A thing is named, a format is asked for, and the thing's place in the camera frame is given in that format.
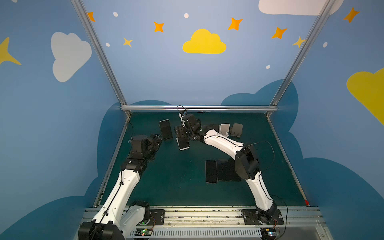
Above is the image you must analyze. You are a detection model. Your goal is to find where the white-edged phone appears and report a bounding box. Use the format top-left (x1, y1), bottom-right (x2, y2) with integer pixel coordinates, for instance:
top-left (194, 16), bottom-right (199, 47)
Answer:
top-left (177, 137), bottom-right (190, 151)

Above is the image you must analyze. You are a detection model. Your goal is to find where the black phone stand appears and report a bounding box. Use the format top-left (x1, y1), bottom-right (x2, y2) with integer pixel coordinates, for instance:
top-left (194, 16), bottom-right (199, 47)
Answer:
top-left (209, 124), bottom-right (219, 132)

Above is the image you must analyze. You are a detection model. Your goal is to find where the white phone stand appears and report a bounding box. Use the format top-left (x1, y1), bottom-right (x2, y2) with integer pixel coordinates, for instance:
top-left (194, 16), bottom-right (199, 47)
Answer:
top-left (219, 124), bottom-right (230, 137)

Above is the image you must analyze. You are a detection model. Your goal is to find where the round wooden phone stand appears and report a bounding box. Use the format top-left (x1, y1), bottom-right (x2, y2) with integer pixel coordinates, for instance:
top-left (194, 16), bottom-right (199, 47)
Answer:
top-left (231, 123), bottom-right (244, 138)

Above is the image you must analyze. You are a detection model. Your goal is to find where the purple phone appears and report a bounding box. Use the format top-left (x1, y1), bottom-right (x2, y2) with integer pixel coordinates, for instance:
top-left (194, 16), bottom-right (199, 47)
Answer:
top-left (206, 160), bottom-right (218, 184)

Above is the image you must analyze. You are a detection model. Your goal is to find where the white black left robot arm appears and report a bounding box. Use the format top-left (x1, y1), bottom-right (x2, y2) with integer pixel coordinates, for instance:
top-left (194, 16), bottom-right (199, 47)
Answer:
top-left (78, 134), bottom-right (163, 240)

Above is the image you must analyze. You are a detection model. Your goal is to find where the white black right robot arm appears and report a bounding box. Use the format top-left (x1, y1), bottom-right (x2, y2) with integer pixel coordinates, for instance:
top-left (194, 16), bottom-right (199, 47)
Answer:
top-left (175, 110), bottom-right (284, 225)

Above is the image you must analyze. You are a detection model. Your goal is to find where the horizontal aluminium back bar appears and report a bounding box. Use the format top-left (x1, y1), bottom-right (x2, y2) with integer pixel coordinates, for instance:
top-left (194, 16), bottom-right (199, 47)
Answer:
top-left (121, 105), bottom-right (278, 112)

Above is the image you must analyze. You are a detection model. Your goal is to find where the left circuit board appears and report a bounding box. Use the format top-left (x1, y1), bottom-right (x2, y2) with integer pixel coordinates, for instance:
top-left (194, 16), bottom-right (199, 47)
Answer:
top-left (134, 229), bottom-right (153, 237)

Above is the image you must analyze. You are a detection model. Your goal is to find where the circuit board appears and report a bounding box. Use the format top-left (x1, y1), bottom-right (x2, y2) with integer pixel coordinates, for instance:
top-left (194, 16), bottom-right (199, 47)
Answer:
top-left (260, 228), bottom-right (278, 240)
top-left (134, 229), bottom-right (153, 237)

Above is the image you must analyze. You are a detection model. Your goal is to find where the right circuit board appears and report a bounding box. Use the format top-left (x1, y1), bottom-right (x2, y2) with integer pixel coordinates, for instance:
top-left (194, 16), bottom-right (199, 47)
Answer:
top-left (260, 228), bottom-right (278, 240)

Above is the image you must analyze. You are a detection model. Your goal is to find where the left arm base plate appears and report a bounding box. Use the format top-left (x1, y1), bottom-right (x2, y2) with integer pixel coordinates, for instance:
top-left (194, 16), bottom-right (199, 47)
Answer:
top-left (139, 209), bottom-right (165, 226)

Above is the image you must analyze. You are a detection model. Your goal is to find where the aluminium rail front frame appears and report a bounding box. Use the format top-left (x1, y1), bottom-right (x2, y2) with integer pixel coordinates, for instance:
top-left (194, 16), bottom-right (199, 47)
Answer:
top-left (73, 205), bottom-right (334, 240)

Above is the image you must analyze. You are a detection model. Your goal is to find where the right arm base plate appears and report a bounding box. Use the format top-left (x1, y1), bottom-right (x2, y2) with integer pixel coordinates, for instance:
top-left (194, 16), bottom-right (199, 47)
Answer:
top-left (241, 209), bottom-right (285, 225)

